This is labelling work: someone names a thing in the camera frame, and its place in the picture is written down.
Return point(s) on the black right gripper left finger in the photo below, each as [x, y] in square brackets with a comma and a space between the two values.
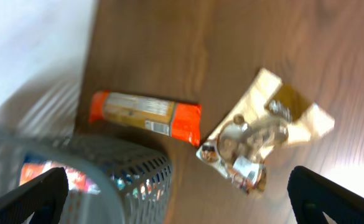
[41, 199]

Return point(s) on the beige cookie bag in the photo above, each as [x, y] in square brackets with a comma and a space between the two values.
[270, 115]

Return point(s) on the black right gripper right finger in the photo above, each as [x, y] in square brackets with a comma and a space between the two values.
[313, 198]

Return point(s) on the dark grey plastic basket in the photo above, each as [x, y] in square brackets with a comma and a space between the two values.
[95, 156]

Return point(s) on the colourful tissue multipack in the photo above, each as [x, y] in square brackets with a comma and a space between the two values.
[77, 180]

